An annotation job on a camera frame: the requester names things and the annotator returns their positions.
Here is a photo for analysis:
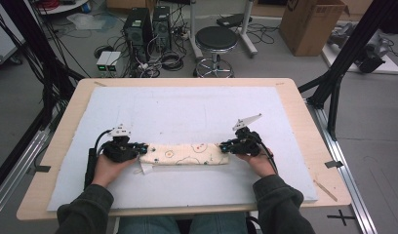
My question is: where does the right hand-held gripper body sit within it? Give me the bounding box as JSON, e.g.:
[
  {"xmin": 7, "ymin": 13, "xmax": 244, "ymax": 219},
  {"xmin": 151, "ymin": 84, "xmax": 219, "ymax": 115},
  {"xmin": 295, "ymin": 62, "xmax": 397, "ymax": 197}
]
[{"xmin": 228, "ymin": 113, "xmax": 263, "ymax": 157}]

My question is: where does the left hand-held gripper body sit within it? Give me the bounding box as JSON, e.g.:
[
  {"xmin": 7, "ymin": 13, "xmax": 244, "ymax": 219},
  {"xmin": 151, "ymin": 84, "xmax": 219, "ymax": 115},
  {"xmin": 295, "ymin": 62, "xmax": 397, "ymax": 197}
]
[{"xmin": 101, "ymin": 123, "xmax": 139, "ymax": 164}]

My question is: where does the cream printed muslin cloth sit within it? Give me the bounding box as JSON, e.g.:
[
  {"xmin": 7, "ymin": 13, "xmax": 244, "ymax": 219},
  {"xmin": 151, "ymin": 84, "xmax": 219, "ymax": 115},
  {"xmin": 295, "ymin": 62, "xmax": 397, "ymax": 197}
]
[{"xmin": 135, "ymin": 141, "xmax": 230, "ymax": 176}]

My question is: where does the person's left hand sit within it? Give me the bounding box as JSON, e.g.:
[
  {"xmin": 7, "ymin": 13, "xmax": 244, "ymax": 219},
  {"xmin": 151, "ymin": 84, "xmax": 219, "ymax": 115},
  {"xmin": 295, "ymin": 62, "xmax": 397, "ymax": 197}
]
[{"xmin": 91, "ymin": 152, "xmax": 139, "ymax": 188}]

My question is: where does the person's right hand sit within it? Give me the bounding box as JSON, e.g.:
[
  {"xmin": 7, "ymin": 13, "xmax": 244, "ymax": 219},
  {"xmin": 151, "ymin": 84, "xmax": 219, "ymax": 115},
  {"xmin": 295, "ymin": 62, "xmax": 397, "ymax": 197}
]
[{"xmin": 235, "ymin": 149, "xmax": 279, "ymax": 178}]

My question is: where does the light wooden table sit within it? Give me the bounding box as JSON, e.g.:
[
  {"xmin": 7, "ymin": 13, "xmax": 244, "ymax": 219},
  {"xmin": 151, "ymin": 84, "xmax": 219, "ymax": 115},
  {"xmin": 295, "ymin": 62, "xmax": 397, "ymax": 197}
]
[{"xmin": 16, "ymin": 77, "xmax": 353, "ymax": 222}]

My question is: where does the person's right leg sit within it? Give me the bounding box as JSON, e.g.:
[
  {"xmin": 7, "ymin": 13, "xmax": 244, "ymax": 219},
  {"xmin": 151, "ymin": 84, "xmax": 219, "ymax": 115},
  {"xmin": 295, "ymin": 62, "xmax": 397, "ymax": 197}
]
[{"xmin": 187, "ymin": 213, "xmax": 250, "ymax": 234}]

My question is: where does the person's leg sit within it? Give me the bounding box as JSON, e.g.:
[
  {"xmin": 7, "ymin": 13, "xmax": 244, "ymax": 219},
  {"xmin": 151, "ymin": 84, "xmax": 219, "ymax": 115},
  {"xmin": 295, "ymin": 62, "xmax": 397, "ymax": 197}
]
[
  {"xmin": 187, "ymin": 213, "xmax": 250, "ymax": 234},
  {"xmin": 117, "ymin": 214, "xmax": 182, "ymax": 234}
]

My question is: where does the person's left leg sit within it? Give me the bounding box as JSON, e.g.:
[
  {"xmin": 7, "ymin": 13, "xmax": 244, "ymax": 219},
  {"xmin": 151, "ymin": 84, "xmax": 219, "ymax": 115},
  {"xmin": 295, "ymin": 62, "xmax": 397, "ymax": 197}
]
[{"xmin": 117, "ymin": 214, "xmax": 182, "ymax": 234}]

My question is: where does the black tape strip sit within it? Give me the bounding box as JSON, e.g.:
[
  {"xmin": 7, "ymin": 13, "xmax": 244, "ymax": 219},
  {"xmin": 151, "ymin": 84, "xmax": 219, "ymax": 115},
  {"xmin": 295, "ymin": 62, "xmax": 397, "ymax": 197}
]
[
  {"xmin": 33, "ymin": 164, "xmax": 52, "ymax": 174},
  {"xmin": 324, "ymin": 159, "xmax": 344, "ymax": 170}
]

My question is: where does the white box with green light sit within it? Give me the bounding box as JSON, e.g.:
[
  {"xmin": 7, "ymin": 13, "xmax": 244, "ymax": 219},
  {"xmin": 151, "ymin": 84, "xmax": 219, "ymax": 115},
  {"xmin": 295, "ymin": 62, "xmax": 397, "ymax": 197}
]
[
  {"xmin": 105, "ymin": 51, "xmax": 122, "ymax": 73},
  {"xmin": 96, "ymin": 51, "xmax": 112, "ymax": 73}
]

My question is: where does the thin wooden stick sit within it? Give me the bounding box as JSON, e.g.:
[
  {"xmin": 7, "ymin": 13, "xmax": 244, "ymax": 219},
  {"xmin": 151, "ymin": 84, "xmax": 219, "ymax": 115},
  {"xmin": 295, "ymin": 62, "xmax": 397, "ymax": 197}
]
[{"xmin": 313, "ymin": 178, "xmax": 338, "ymax": 203}]

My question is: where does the black round stool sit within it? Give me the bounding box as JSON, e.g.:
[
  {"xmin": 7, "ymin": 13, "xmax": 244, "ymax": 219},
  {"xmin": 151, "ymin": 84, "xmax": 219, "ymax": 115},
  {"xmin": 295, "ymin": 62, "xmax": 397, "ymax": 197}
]
[{"xmin": 192, "ymin": 25, "xmax": 240, "ymax": 79}]

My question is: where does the large black computer tower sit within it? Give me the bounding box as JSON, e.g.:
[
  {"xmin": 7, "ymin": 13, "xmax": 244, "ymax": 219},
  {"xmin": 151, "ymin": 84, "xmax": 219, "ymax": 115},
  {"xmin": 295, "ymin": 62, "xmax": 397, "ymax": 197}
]
[{"xmin": 123, "ymin": 7, "xmax": 153, "ymax": 64}]

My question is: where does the black tape cross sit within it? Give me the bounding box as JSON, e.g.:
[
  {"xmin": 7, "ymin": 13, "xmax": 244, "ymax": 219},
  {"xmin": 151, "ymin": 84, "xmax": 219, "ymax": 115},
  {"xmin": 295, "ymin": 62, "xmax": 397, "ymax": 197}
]
[{"xmin": 326, "ymin": 209, "xmax": 356, "ymax": 227}]

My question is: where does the slim black computer tower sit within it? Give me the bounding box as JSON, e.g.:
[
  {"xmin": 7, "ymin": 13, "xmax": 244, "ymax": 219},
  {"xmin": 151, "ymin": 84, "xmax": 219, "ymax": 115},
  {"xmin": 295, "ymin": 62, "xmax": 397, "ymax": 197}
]
[{"xmin": 151, "ymin": 5, "xmax": 173, "ymax": 54}]

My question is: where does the clear plastic sheet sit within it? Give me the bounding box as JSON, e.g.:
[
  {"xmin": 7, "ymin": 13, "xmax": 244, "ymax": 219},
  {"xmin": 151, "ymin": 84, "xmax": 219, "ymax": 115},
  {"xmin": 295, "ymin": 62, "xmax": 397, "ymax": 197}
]
[{"xmin": 65, "ymin": 12, "xmax": 107, "ymax": 32}]

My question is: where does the brown cardboard box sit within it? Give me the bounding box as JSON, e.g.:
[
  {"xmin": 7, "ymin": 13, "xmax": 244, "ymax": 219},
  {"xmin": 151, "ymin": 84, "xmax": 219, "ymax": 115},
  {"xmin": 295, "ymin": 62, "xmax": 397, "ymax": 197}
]
[{"xmin": 279, "ymin": 0, "xmax": 350, "ymax": 58}]

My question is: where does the black device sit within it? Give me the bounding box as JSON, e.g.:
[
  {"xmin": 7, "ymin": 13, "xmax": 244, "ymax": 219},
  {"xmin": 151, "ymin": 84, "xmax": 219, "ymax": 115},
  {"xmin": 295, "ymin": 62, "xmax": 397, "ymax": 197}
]
[{"xmin": 355, "ymin": 43, "xmax": 387, "ymax": 74}]

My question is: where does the round white table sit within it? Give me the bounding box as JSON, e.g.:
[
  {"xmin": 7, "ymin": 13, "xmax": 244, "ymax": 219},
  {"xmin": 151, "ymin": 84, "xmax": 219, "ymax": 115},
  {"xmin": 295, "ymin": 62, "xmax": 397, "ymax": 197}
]
[{"xmin": 36, "ymin": 0, "xmax": 91, "ymax": 16}]

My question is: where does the white floor board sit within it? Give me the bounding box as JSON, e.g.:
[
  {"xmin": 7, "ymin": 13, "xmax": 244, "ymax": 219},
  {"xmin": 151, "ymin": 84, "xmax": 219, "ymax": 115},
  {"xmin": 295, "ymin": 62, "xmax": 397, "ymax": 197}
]
[{"xmin": 321, "ymin": 42, "xmax": 398, "ymax": 76}]

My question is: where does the right hand-held gripper cable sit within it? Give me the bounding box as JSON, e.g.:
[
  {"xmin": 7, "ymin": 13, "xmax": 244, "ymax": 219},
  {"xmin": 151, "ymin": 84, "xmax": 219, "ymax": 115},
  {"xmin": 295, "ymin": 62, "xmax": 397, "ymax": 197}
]
[{"xmin": 258, "ymin": 139, "xmax": 280, "ymax": 175}]

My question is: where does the hand-held gripper cable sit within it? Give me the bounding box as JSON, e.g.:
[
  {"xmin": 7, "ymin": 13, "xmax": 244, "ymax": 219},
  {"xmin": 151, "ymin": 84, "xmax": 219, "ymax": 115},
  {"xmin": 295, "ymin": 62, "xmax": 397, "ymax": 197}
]
[
  {"xmin": 258, "ymin": 139, "xmax": 280, "ymax": 175},
  {"xmin": 84, "ymin": 129, "xmax": 114, "ymax": 190}
]

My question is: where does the left hand-held gripper cable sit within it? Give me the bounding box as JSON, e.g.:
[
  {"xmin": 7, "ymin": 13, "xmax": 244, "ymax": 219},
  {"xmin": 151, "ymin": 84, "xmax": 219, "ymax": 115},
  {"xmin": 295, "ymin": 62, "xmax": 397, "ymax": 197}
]
[{"xmin": 84, "ymin": 129, "xmax": 114, "ymax": 190}]

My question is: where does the coiled black cable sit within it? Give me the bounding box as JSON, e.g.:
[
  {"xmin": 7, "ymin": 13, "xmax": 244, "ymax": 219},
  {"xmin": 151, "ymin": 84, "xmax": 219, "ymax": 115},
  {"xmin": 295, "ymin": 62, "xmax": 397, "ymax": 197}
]
[{"xmin": 160, "ymin": 50, "xmax": 185, "ymax": 72}]

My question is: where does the aluminium rail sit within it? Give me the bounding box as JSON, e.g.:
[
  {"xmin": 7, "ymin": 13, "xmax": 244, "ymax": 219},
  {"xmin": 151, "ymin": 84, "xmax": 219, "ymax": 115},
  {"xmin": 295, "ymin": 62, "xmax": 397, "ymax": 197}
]
[
  {"xmin": 0, "ymin": 129, "xmax": 51, "ymax": 216},
  {"xmin": 304, "ymin": 97, "xmax": 378, "ymax": 234}
]

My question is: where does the black frame with cables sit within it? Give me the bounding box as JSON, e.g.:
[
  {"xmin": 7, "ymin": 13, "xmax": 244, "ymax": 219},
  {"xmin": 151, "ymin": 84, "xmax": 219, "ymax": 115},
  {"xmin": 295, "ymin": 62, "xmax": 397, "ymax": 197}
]
[{"xmin": 0, "ymin": 0, "xmax": 86, "ymax": 131}]

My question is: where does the black metal frame stand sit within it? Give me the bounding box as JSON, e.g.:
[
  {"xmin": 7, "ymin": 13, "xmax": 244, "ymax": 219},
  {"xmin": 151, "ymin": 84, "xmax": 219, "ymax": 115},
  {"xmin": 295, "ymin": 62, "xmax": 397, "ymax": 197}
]
[{"xmin": 298, "ymin": 0, "xmax": 398, "ymax": 141}]

